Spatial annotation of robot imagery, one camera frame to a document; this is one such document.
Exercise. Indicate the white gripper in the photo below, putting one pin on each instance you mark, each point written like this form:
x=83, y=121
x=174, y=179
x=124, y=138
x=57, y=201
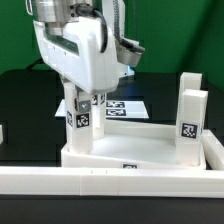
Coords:
x=80, y=59

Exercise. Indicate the white desk top tray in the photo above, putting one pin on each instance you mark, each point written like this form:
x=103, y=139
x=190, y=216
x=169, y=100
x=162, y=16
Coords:
x=131, y=145

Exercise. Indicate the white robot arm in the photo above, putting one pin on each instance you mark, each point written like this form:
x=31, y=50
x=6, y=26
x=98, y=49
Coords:
x=55, y=14

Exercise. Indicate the white marker sheet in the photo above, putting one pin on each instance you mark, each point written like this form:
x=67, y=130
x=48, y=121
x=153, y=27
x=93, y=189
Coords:
x=126, y=109

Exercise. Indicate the white L-shaped fence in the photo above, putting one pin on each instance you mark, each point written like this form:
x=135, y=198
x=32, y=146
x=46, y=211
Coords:
x=159, y=180

